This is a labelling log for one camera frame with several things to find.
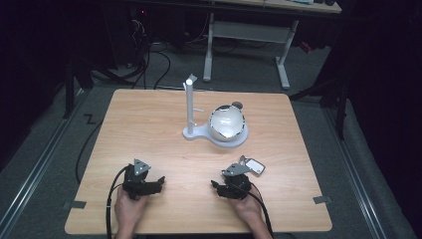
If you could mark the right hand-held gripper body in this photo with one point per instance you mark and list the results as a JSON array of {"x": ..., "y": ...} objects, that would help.
[{"x": 236, "y": 186}]

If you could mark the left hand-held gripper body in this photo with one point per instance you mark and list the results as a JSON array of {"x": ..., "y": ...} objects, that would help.
[{"x": 141, "y": 187}]

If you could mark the person's left hand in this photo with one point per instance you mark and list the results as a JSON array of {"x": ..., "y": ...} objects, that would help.
[{"x": 127, "y": 209}]

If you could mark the person's right hand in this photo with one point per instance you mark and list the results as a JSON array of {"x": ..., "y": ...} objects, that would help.
[{"x": 247, "y": 209}]

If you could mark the small white square tag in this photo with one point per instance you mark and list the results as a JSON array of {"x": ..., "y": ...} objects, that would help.
[{"x": 255, "y": 166}]

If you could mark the grey tape piece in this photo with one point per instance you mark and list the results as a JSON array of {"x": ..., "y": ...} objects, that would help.
[
  {"x": 74, "y": 204},
  {"x": 322, "y": 199}
]

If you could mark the white stand with pole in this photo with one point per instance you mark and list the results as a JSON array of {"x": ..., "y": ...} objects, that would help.
[{"x": 189, "y": 109}]

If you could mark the small grey disc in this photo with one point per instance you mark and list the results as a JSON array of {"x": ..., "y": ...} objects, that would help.
[{"x": 237, "y": 105}]

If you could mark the black stand leg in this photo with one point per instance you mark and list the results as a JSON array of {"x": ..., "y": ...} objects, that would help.
[
  {"x": 335, "y": 96},
  {"x": 69, "y": 89}
]

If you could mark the desk with white metal legs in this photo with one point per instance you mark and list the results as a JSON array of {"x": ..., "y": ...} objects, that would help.
[{"x": 252, "y": 31}]

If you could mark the metal floor rail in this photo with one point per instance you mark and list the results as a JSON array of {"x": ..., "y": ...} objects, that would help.
[
  {"x": 40, "y": 162},
  {"x": 355, "y": 172}
]

